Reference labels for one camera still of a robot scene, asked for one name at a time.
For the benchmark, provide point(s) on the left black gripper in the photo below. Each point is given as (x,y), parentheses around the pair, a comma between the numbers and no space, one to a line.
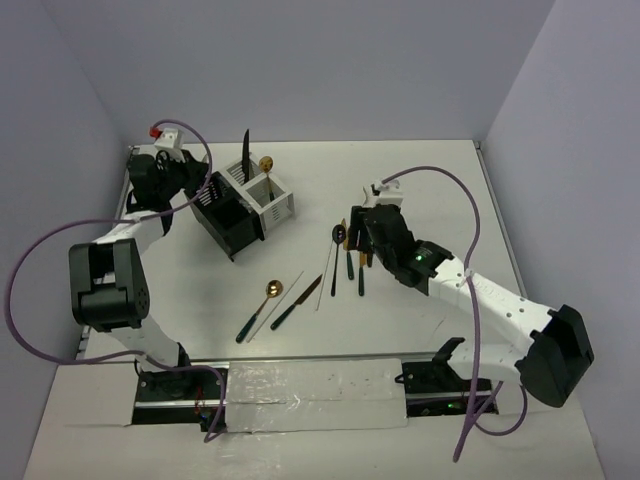
(194,171)

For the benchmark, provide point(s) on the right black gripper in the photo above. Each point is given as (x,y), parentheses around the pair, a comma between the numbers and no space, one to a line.
(357,223)

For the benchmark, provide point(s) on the black serrated knife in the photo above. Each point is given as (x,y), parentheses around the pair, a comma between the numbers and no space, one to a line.
(245,158)

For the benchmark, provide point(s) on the gold spoon green handle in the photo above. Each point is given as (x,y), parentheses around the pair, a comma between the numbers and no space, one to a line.
(266,165)
(273,289)

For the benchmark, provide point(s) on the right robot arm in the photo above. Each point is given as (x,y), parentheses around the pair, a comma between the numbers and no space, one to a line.
(547,351)

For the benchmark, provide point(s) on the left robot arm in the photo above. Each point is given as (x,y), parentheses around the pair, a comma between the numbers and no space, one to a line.
(109,290)

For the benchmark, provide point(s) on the black spoon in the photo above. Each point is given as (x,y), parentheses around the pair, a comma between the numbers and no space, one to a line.
(338,237)

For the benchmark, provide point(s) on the black utensil caddy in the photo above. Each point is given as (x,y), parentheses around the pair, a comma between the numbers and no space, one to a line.
(227,217)

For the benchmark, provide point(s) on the white chopstick long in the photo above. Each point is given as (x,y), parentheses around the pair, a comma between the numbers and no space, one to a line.
(281,297)

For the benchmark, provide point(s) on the white utensil caddy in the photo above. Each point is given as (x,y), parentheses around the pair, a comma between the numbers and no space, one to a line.
(254,194)

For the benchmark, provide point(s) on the silver tape sheet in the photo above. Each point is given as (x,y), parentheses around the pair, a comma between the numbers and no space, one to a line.
(274,397)

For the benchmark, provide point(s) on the gold knife green handle short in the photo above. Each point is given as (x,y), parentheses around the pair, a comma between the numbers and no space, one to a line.
(361,280)

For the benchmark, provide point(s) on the gold knife dark handle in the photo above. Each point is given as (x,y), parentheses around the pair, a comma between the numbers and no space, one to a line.
(298,302)

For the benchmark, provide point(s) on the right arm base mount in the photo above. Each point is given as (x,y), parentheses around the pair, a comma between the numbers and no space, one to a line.
(433,389)

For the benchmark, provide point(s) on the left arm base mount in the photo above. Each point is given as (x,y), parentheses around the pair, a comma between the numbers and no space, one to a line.
(166,398)

